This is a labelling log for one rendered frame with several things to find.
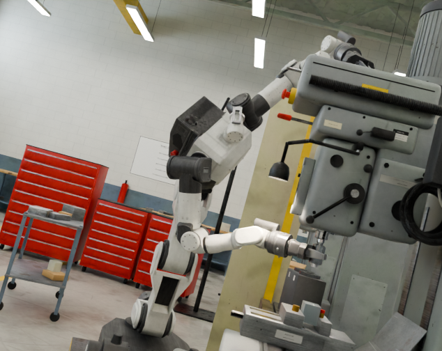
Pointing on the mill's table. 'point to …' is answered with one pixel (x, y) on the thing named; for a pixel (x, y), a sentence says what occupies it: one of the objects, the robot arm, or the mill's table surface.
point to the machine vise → (252, 324)
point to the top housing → (391, 86)
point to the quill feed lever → (352, 194)
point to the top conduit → (377, 95)
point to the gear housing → (354, 118)
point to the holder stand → (302, 287)
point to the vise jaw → (291, 318)
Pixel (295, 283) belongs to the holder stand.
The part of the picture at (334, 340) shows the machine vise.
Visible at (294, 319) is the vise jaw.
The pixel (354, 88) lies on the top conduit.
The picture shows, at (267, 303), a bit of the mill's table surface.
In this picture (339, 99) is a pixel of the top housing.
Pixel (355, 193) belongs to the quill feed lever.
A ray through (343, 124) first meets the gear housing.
